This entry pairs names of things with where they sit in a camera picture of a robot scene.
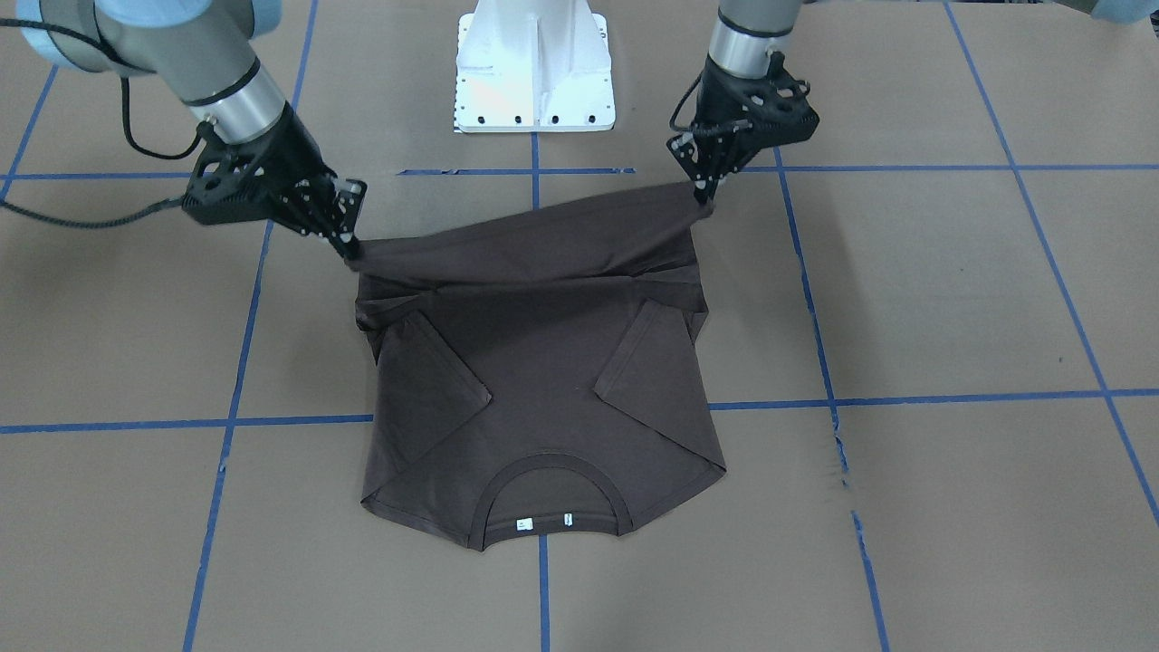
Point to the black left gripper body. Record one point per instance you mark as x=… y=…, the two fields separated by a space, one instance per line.
x=722 y=101

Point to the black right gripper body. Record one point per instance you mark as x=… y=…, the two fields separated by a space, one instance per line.
x=292 y=156

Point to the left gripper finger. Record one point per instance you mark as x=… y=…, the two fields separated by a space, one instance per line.
x=704 y=193

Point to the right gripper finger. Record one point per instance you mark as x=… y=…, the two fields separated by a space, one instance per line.
x=348 y=247

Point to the dark brown t-shirt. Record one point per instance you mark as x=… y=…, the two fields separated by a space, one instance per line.
x=538 y=373

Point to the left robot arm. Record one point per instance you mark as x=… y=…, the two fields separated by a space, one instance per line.
x=746 y=33

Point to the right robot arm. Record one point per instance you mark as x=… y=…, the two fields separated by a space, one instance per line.
x=200 y=49

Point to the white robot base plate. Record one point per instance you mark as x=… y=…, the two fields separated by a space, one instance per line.
x=533 y=66

